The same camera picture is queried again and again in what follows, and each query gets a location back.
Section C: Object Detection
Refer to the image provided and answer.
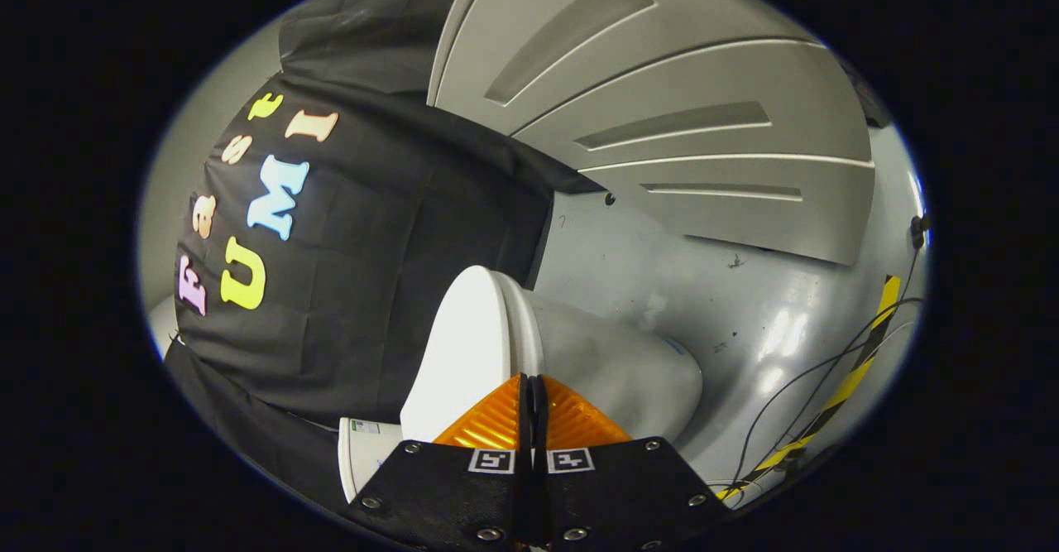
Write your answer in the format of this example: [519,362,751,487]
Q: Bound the black floor cables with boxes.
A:
[728,214,929,495]

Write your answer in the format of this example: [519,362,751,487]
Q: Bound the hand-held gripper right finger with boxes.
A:
[534,373,734,550]

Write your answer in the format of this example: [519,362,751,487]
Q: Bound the white toilet lid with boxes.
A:
[400,265,515,444]

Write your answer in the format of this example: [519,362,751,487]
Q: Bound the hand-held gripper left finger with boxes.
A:
[343,373,535,550]

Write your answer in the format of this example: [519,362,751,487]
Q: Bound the black backdrop cloth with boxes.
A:
[161,0,605,528]

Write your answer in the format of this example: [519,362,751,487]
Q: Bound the yellow black striped tape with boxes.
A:
[716,275,903,503]

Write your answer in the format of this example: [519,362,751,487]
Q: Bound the white toilet bowl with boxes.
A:
[488,269,705,447]

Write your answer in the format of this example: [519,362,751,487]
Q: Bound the white toilet tank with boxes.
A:
[338,417,406,503]

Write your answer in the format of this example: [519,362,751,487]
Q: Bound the grey drawer cabinet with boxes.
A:
[426,0,876,266]

